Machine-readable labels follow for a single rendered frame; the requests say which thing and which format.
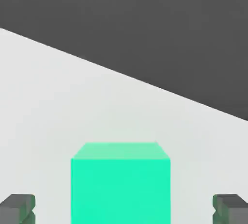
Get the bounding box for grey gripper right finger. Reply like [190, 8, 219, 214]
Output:
[212, 193, 248, 224]

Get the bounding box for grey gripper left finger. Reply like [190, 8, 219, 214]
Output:
[0, 193, 36, 224]

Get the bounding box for small green cube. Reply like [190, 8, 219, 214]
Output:
[70, 142, 171, 224]

